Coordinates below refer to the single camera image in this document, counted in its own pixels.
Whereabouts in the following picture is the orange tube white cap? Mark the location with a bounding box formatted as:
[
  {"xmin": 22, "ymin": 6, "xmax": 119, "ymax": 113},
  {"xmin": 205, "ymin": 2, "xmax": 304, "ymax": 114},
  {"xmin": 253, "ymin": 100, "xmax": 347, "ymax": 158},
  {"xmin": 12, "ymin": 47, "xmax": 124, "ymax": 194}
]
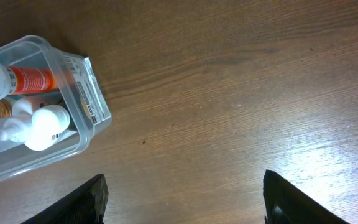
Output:
[{"xmin": 0, "ymin": 63, "xmax": 58, "ymax": 100}]

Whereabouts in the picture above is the clear plastic container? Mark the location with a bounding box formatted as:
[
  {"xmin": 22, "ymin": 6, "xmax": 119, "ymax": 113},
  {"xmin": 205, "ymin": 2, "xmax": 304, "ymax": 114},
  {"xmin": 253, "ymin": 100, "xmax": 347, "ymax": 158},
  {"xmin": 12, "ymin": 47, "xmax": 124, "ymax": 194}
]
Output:
[{"xmin": 0, "ymin": 35, "xmax": 112, "ymax": 182}]

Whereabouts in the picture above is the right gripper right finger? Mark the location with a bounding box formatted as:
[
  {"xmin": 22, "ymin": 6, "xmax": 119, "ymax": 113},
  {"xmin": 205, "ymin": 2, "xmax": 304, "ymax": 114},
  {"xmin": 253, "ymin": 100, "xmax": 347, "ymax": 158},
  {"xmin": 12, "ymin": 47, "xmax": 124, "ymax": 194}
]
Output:
[{"xmin": 263, "ymin": 170, "xmax": 347, "ymax": 224}]

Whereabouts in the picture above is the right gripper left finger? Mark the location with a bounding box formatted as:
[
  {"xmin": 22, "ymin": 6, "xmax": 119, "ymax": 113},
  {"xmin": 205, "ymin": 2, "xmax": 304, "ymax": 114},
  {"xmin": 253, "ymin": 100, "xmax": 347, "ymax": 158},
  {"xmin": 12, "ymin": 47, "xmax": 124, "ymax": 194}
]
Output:
[{"xmin": 23, "ymin": 174, "xmax": 109, "ymax": 224}]

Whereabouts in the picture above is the black bottle white cap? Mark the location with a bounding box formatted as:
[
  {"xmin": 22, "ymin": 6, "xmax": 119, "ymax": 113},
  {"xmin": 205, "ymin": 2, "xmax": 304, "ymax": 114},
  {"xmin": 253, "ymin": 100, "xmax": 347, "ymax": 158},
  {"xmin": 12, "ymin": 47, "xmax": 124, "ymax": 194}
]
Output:
[{"xmin": 24, "ymin": 105, "xmax": 77, "ymax": 151}]

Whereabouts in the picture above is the white spray bottle clear cap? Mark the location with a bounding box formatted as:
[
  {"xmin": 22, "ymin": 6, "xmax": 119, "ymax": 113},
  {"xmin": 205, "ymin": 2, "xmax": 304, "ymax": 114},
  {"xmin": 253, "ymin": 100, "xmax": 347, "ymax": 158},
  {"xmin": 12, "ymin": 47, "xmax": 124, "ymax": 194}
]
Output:
[{"xmin": 0, "ymin": 96, "xmax": 44, "ymax": 152}]

